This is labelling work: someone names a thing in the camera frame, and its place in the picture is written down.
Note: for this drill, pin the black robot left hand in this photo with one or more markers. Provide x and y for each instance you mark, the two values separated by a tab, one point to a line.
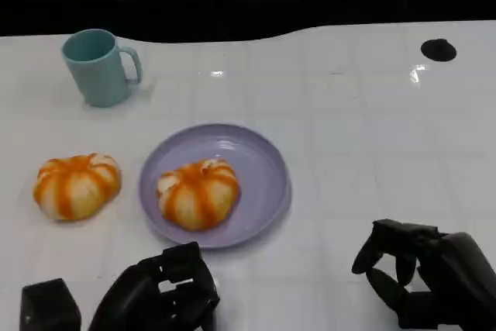
147	292

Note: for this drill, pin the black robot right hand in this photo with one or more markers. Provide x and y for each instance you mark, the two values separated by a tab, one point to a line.
457	265

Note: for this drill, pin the orange white toy bread roll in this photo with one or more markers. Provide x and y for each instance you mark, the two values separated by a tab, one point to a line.
75	187
197	195

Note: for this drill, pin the lilac plate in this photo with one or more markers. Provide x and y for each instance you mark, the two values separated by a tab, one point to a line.
255	160

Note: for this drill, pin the pale green mug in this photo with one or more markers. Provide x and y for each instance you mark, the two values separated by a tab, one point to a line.
98	71

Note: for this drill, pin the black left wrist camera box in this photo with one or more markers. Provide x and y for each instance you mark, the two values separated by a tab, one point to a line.
48	305

